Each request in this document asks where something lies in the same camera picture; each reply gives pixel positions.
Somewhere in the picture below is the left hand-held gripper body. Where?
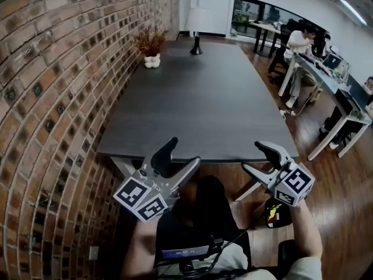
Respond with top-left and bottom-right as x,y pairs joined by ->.
112,167 -> 179,222

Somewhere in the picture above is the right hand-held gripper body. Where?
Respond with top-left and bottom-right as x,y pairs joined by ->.
266,159 -> 316,208

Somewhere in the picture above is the black bin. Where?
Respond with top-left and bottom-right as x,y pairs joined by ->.
263,198 -> 294,229

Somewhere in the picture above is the person's left forearm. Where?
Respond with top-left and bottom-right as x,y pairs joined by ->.
121,213 -> 164,280

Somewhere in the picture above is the person's right forearm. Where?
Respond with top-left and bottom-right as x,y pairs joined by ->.
287,197 -> 323,264

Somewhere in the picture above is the black chair armrest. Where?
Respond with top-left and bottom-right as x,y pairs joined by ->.
277,239 -> 295,267

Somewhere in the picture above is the dark grey table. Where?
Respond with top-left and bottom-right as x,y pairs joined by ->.
97,39 -> 301,202

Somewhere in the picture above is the black chest-mounted screen device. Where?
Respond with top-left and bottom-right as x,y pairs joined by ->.
160,236 -> 226,264

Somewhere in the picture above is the white office desk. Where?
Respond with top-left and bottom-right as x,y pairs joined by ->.
278,50 -> 373,162

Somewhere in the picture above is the black office chair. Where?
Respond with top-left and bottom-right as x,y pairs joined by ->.
267,19 -> 297,83

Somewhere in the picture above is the person's light grey shirt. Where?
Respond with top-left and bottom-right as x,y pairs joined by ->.
154,242 -> 323,280

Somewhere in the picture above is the white bubble plant pot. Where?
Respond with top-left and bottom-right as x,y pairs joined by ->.
143,54 -> 161,69

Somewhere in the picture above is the black computer monitor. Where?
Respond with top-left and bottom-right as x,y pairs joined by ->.
345,79 -> 373,111

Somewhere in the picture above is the open laptop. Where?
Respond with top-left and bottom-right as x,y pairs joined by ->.
321,52 -> 342,70

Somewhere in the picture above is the dried brown plant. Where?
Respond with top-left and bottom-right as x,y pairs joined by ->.
131,27 -> 168,57

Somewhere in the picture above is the wooden desk with black legs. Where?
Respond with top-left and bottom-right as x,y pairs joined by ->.
249,20 -> 284,58

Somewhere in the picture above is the table lamp with white shade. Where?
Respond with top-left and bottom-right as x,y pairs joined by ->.
185,6 -> 215,55

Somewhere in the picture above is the large dark window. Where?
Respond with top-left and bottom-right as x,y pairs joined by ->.
231,0 -> 308,40

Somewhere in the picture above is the long ceiling light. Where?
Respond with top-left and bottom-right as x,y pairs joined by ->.
337,0 -> 368,27

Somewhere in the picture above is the thin black cable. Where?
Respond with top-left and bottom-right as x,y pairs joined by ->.
223,211 -> 268,246

